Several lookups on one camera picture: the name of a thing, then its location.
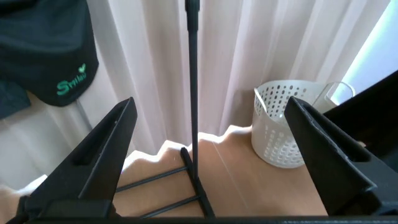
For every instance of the black garment with green print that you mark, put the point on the black garment with green print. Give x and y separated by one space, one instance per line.
46 46

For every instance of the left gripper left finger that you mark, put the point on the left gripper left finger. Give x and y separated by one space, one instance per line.
102 183

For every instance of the black clothes rack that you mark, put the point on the black clothes rack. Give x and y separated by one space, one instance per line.
193 93

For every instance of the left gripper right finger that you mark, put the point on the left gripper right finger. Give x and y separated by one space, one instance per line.
335 174

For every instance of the white laundry basket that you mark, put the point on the white laundry basket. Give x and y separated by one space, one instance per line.
273 146

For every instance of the beige curtain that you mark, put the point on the beige curtain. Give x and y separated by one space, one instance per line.
140 62

